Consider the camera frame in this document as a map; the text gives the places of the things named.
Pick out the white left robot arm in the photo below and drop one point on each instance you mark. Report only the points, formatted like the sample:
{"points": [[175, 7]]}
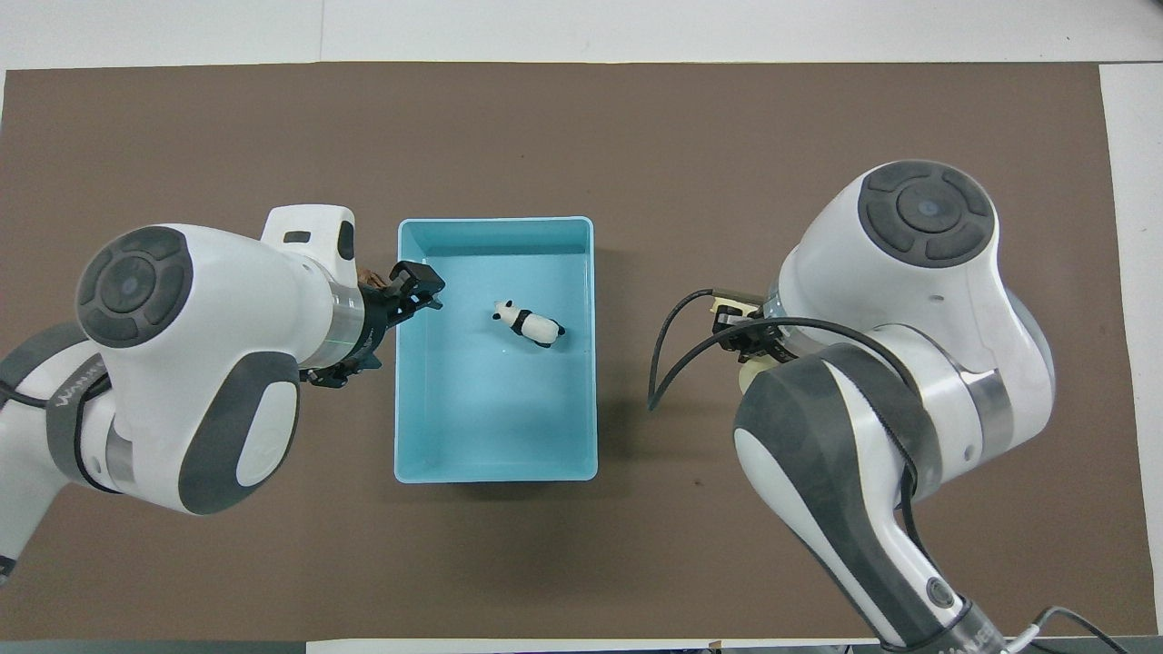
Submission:
{"points": [[200, 363]]}

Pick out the cream horse toy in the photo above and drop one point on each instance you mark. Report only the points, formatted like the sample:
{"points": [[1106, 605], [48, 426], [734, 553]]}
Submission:
{"points": [[759, 374]]}

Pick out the black and white panda toy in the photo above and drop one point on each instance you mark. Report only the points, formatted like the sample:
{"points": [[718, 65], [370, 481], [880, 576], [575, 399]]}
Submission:
{"points": [[531, 324]]}

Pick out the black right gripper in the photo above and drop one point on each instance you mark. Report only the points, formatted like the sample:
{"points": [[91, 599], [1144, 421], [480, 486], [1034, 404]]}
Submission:
{"points": [[763, 338]]}

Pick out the light blue storage box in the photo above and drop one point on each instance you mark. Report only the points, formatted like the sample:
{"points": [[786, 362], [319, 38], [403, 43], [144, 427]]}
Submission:
{"points": [[495, 409]]}

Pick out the brown table mat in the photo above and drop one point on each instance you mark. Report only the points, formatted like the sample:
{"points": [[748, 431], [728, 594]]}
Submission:
{"points": [[636, 136]]}

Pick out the brown lion toy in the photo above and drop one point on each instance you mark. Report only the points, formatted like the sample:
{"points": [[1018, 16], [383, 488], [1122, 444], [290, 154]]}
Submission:
{"points": [[369, 274]]}

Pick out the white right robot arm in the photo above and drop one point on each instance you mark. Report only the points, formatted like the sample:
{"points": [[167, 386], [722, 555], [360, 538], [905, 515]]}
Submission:
{"points": [[890, 363]]}

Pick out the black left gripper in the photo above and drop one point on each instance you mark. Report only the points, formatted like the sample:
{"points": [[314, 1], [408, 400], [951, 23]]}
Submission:
{"points": [[377, 318]]}

